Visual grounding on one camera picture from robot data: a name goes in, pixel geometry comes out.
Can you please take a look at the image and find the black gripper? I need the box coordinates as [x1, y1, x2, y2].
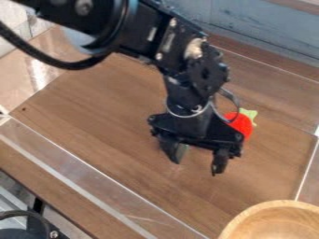
[148, 106, 244, 176]

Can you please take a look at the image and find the red plush strawberry toy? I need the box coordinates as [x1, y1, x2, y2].
[224, 107, 258, 140]

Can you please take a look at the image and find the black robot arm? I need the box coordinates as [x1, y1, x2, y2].
[0, 0, 244, 175]

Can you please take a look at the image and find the wooden bowl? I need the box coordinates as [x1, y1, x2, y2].
[218, 200, 319, 239]

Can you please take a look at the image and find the clear acrylic enclosure wall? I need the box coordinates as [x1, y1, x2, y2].
[0, 11, 319, 239]

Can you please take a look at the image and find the black clamp with cable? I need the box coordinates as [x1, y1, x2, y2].
[0, 210, 68, 239]

